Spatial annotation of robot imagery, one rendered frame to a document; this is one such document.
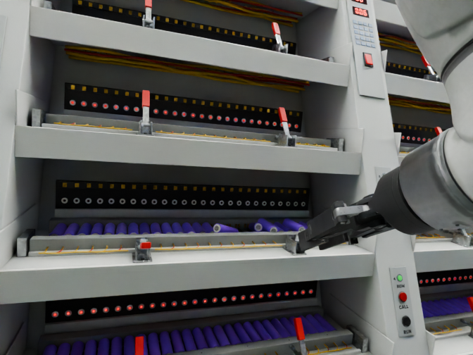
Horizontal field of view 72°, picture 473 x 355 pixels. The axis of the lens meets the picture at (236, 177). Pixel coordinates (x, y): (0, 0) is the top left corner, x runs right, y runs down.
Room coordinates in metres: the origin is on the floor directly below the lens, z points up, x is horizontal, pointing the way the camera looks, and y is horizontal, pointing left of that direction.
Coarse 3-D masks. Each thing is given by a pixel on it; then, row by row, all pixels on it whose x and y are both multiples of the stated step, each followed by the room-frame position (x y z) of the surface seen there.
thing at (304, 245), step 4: (300, 232) 0.54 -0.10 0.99; (304, 232) 0.53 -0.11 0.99; (300, 236) 0.54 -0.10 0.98; (304, 236) 0.53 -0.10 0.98; (300, 240) 0.54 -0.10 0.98; (304, 240) 0.53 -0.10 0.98; (316, 240) 0.50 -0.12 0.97; (320, 240) 0.49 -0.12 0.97; (324, 240) 0.48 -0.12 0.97; (328, 240) 0.48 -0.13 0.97; (300, 244) 0.54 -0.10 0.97; (304, 244) 0.53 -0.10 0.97; (308, 244) 0.52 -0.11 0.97; (312, 244) 0.51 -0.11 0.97; (316, 244) 0.50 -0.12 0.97; (320, 244) 0.50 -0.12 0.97; (304, 248) 0.53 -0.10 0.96; (308, 248) 0.52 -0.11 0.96
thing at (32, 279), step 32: (32, 224) 0.57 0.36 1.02; (0, 256) 0.43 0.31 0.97; (32, 256) 0.48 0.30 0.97; (64, 256) 0.49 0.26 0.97; (96, 256) 0.50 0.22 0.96; (128, 256) 0.51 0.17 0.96; (160, 256) 0.52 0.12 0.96; (192, 256) 0.54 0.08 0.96; (224, 256) 0.55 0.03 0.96; (256, 256) 0.56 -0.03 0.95; (288, 256) 0.57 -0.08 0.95; (320, 256) 0.59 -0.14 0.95; (352, 256) 0.62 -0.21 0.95; (0, 288) 0.44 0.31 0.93; (32, 288) 0.45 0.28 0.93; (64, 288) 0.46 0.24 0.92; (96, 288) 0.48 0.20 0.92; (128, 288) 0.49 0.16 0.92; (160, 288) 0.51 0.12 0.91; (192, 288) 0.53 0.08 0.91
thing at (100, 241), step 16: (32, 240) 0.48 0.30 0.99; (48, 240) 0.49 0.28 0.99; (64, 240) 0.49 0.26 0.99; (80, 240) 0.50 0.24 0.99; (96, 240) 0.51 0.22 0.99; (112, 240) 0.52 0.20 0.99; (128, 240) 0.53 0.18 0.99; (160, 240) 0.54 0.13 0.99; (176, 240) 0.55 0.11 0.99; (192, 240) 0.56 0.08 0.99; (208, 240) 0.57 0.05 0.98; (224, 240) 0.58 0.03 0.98; (240, 240) 0.59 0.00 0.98; (256, 240) 0.60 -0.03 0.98; (272, 240) 0.62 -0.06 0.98
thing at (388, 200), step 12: (396, 168) 0.34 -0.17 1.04; (384, 180) 0.35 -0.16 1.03; (396, 180) 0.33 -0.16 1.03; (384, 192) 0.34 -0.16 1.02; (396, 192) 0.33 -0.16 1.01; (360, 204) 0.37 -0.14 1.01; (372, 204) 0.36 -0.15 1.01; (384, 204) 0.34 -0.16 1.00; (396, 204) 0.33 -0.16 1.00; (360, 216) 0.37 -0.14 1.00; (372, 216) 0.37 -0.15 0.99; (384, 216) 0.35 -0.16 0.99; (396, 216) 0.34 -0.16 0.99; (408, 216) 0.33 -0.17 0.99; (396, 228) 0.35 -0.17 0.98; (408, 228) 0.34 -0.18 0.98; (420, 228) 0.33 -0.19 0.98; (432, 228) 0.33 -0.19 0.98
